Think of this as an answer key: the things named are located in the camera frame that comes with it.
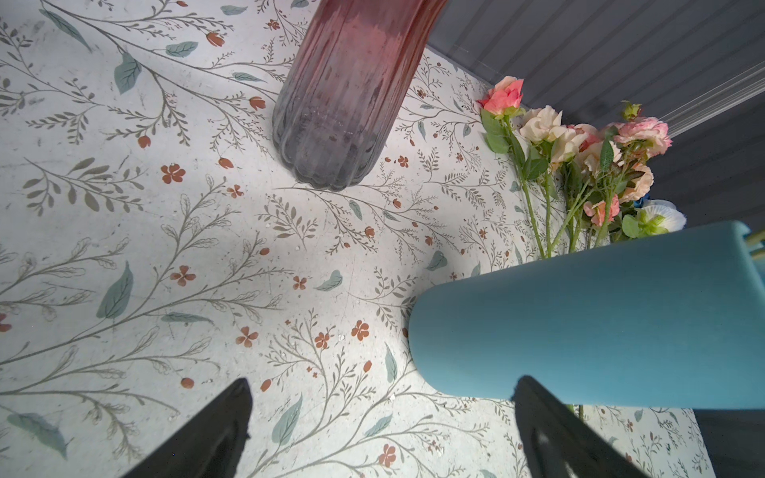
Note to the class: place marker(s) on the pink peony flower bunch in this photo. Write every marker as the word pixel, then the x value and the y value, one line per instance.
pixel 611 178

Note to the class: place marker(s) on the pink ribbed glass vase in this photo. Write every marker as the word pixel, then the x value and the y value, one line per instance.
pixel 346 86

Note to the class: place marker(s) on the teal ceramic vase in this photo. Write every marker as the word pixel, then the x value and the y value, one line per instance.
pixel 675 320

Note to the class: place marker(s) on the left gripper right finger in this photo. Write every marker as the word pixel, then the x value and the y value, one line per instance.
pixel 557 444

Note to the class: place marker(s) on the cream peach rose stem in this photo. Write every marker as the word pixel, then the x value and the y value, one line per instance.
pixel 547 145

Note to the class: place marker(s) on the white blue flower stem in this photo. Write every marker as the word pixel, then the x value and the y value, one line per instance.
pixel 655 217

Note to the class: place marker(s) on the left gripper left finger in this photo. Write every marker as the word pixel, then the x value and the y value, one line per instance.
pixel 209 445

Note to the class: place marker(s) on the coral pink rose stem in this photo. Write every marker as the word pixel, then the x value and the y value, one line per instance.
pixel 501 111

